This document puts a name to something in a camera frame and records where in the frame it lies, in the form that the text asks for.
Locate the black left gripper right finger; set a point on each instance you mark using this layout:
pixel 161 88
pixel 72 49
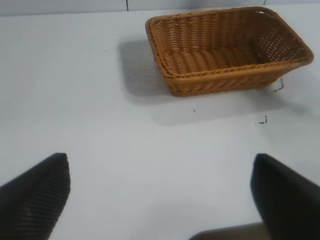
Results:
pixel 287 197

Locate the brown woven wicker basket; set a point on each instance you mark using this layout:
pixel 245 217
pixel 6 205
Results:
pixel 225 60

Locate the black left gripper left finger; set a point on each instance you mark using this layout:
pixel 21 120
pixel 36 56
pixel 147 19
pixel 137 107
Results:
pixel 30 200

